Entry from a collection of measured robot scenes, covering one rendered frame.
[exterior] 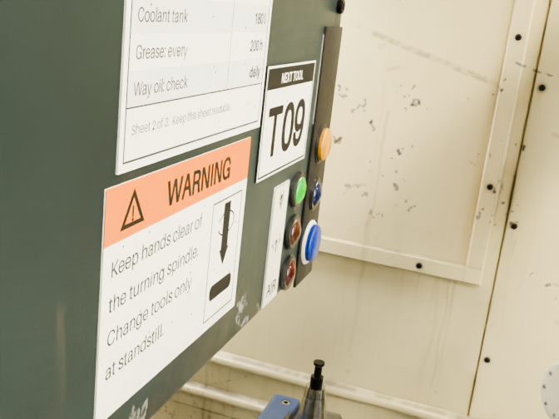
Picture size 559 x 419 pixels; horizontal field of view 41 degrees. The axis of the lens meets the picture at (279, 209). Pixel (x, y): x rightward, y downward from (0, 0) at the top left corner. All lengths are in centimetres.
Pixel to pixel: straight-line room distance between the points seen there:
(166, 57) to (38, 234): 10
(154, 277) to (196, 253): 5
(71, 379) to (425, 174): 104
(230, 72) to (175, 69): 6
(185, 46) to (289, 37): 15
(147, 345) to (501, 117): 97
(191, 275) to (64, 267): 12
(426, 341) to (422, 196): 26
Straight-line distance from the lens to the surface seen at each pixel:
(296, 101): 51
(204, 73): 36
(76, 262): 29
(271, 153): 47
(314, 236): 59
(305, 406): 103
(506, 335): 136
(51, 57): 26
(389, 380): 143
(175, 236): 36
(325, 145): 57
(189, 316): 40
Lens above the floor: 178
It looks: 16 degrees down
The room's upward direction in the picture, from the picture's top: 6 degrees clockwise
